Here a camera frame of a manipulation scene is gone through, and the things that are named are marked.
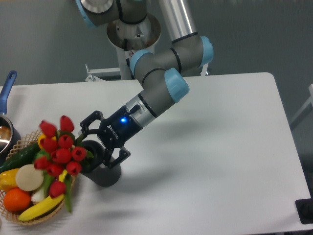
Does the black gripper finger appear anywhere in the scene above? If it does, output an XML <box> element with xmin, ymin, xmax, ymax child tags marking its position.
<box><xmin>103</xmin><ymin>146</ymin><xmax>131</xmax><ymax>168</ymax></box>
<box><xmin>80</xmin><ymin>111</ymin><xmax>104</xmax><ymax>137</ymax></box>

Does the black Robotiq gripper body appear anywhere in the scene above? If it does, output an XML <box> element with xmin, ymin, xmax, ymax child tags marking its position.
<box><xmin>97</xmin><ymin>105</ymin><xmax>143</xmax><ymax>148</ymax></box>

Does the dark grey ribbed vase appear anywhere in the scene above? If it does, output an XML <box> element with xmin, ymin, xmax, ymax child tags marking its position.
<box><xmin>81</xmin><ymin>140</ymin><xmax>122</xmax><ymax>188</ymax></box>

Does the red tulip bouquet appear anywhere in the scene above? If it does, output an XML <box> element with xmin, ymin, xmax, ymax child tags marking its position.
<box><xmin>39</xmin><ymin>116</ymin><xmax>93</xmax><ymax>212</ymax></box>

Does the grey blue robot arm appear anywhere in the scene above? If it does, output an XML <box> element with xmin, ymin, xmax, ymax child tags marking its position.
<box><xmin>76</xmin><ymin>0</ymin><xmax>214</xmax><ymax>172</ymax></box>

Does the yellow squash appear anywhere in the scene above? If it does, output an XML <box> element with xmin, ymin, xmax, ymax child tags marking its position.
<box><xmin>37</xmin><ymin>134</ymin><xmax>57</xmax><ymax>150</ymax></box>

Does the woven wicker basket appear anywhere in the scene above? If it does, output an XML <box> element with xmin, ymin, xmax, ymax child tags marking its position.
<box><xmin>0</xmin><ymin>130</ymin><xmax>66</xmax><ymax>226</ymax></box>

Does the green cucumber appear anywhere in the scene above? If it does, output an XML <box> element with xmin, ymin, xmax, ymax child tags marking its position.
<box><xmin>0</xmin><ymin>143</ymin><xmax>40</xmax><ymax>173</ymax></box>

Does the yellow banana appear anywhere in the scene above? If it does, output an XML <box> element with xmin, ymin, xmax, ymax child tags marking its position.
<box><xmin>18</xmin><ymin>170</ymin><xmax>67</xmax><ymax>222</ymax></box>

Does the beige round disc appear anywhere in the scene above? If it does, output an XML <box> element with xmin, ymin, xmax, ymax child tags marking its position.
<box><xmin>15</xmin><ymin>164</ymin><xmax>44</xmax><ymax>191</ymax></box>

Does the green bok choy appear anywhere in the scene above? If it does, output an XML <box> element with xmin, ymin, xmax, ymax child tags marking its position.
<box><xmin>31</xmin><ymin>149</ymin><xmax>55</xmax><ymax>204</ymax></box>

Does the yellow bell pepper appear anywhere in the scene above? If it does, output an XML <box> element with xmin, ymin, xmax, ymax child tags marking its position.
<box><xmin>0</xmin><ymin>168</ymin><xmax>19</xmax><ymax>191</ymax></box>

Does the orange fruit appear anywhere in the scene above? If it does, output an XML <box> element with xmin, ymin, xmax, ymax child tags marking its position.
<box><xmin>3</xmin><ymin>188</ymin><xmax>31</xmax><ymax>212</ymax></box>

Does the black device at table edge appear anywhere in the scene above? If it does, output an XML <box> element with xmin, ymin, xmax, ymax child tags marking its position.
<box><xmin>295</xmin><ymin>198</ymin><xmax>313</xmax><ymax>224</ymax></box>

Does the blue handled steel pot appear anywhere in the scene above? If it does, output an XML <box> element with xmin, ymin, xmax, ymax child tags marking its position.
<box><xmin>0</xmin><ymin>70</ymin><xmax>21</xmax><ymax>165</ymax></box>

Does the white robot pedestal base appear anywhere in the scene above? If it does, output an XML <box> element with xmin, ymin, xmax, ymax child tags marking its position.
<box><xmin>84</xmin><ymin>12</ymin><xmax>210</xmax><ymax>83</ymax></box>

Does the white frame at right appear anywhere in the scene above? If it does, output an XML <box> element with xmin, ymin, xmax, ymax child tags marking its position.
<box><xmin>290</xmin><ymin>84</ymin><xmax>313</xmax><ymax>131</ymax></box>

